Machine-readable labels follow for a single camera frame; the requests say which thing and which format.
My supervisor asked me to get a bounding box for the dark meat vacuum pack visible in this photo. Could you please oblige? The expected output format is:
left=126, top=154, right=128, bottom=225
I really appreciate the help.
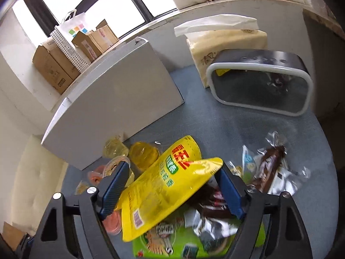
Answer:
left=227, top=130, right=312, bottom=195

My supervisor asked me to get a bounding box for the pink jelly cup front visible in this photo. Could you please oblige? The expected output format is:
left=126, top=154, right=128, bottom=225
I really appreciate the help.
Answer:
left=102, top=210, right=122, bottom=236

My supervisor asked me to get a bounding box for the pink jelly cup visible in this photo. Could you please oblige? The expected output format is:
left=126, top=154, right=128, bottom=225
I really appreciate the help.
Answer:
left=102, top=210, right=122, bottom=236
left=87, top=165, right=113, bottom=186

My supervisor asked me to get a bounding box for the yellow snack pouch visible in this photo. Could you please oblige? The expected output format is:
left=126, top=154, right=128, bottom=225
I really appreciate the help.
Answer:
left=115, top=136, right=223, bottom=242

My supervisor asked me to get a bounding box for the large green snack pack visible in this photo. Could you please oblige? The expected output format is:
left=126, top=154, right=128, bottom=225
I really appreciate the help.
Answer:
left=132, top=207, right=266, bottom=259

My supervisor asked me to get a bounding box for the jelly cup cartoon lid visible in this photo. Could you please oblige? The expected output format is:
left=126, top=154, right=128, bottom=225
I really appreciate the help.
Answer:
left=103, top=156, right=130, bottom=177

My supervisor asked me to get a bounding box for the green jelly cup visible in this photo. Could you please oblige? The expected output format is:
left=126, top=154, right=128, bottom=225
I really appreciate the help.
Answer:
left=102, top=137, right=129, bottom=159

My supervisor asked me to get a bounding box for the white storage box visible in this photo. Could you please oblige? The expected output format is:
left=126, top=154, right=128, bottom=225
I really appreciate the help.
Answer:
left=41, top=38, right=184, bottom=170

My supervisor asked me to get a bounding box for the floor cardboard box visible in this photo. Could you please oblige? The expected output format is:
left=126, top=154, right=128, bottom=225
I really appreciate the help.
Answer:
left=2, top=222, right=26, bottom=251

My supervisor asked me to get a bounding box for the black speaker clock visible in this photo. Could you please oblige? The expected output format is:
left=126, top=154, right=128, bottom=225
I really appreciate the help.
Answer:
left=206, top=49, right=314, bottom=116

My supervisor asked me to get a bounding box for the large cardboard box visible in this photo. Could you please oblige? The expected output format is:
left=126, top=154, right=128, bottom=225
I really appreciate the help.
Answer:
left=32, top=37, right=80, bottom=95

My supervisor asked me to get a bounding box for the small open cardboard box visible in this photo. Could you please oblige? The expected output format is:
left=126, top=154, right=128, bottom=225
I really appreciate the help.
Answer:
left=72, top=19, right=119, bottom=62

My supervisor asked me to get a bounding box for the tissue pack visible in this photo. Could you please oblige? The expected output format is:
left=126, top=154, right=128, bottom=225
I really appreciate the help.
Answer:
left=174, top=14, right=268, bottom=88

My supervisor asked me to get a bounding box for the polka dot paper bag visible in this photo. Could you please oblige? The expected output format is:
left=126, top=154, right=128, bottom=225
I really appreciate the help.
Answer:
left=50, top=9, right=91, bottom=73

